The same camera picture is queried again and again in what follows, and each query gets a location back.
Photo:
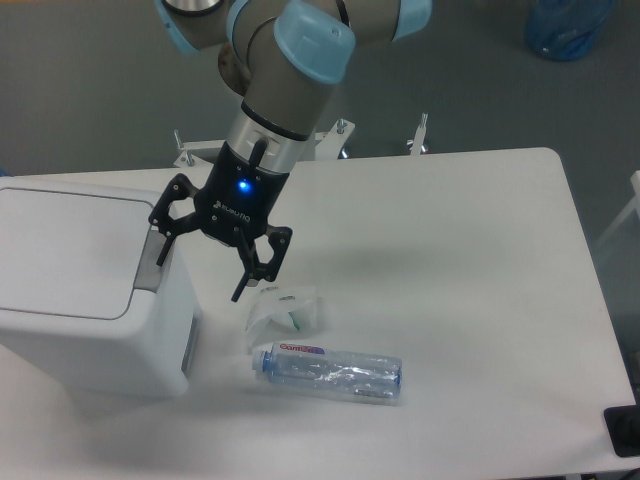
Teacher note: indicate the white push-lid trash can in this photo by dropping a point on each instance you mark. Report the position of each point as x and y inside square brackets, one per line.
[85, 296]

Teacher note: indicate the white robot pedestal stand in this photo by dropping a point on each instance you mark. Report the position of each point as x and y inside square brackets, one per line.
[322, 145]

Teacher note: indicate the clear plastic water bottle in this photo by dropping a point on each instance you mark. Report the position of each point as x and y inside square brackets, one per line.
[342, 374]

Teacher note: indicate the white frame at right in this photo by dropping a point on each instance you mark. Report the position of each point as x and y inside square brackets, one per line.
[631, 209]

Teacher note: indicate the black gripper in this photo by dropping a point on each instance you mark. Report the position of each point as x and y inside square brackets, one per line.
[240, 200]

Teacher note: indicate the black device at edge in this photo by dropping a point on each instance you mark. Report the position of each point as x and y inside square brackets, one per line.
[623, 427]

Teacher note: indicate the crumpled white plastic wrapper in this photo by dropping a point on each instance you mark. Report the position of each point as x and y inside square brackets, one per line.
[288, 310]

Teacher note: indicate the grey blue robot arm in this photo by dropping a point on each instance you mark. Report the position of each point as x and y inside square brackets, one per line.
[296, 53]

